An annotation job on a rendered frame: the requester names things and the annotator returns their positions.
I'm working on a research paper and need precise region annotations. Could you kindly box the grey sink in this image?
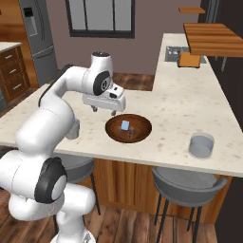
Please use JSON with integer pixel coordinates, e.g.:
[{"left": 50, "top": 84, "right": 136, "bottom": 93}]
[{"left": 164, "top": 46, "right": 208, "bottom": 65}]

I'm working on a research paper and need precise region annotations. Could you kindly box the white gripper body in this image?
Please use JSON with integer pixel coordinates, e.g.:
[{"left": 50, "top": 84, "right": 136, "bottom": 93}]
[{"left": 82, "top": 92, "right": 127, "bottom": 113}]

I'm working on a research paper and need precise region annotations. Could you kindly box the dark framed window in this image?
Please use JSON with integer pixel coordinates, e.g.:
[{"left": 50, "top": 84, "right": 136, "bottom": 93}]
[{"left": 65, "top": 0, "right": 137, "bottom": 40}]

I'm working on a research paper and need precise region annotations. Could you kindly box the clear ice cube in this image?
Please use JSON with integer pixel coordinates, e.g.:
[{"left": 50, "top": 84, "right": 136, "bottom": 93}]
[{"left": 127, "top": 127, "right": 137, "bottom": 140}]

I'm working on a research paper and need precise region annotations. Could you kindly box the brown drawer cabinet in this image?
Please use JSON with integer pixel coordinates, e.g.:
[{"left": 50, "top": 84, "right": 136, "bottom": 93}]
[{"left": 0, "top": 41, "right": 31, "bottom": 103}]

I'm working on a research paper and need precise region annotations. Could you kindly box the brown wooden ice bowl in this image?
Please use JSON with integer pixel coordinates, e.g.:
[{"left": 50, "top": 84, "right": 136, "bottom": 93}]
[{"left": 104, "top": 113, "right": 153, "bottom": 144}]

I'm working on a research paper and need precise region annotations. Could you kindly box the orange wooden box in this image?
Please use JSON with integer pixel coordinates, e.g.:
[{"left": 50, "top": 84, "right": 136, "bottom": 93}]
[{"left": 177, "top": 49, "right": 202, "bottom": 68}]

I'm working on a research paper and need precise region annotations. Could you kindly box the grey steel fridge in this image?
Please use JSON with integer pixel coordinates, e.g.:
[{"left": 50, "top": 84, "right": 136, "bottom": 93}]
[{"left": 18, "top": 0, "right": 60, "bottom": 88}]

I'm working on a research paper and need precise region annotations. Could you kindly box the wooden island cabinet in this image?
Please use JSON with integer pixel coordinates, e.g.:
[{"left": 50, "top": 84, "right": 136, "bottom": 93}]
[{"left": 77, "top": 157, "right": 234, "bottom": 226}]

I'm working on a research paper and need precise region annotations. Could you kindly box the grey bar stool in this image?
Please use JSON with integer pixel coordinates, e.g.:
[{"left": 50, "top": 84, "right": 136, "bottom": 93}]
[
  {"left": 150, "top": 166, "right": 229, "bottom": 243},
  {"left": 52, "top": 154, "right": 102, "bottom": 235}
]

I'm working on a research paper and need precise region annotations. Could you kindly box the dark grey appliance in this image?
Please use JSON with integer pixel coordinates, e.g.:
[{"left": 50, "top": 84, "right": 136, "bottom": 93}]
[{"left": 0, "top": 87, "right": 9, "bottom": 114}]

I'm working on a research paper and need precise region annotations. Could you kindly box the large wooden shelf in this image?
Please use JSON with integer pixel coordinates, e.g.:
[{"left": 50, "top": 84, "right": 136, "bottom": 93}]
[{"left": 182, "top": 22, "right": 243, "bottom": 59}]

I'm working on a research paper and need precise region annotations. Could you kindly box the small wooden shelf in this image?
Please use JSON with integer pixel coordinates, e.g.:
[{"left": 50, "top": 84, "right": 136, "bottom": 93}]
[{"left": 178, "top": 7, "right": 207, "bottom": 14}]

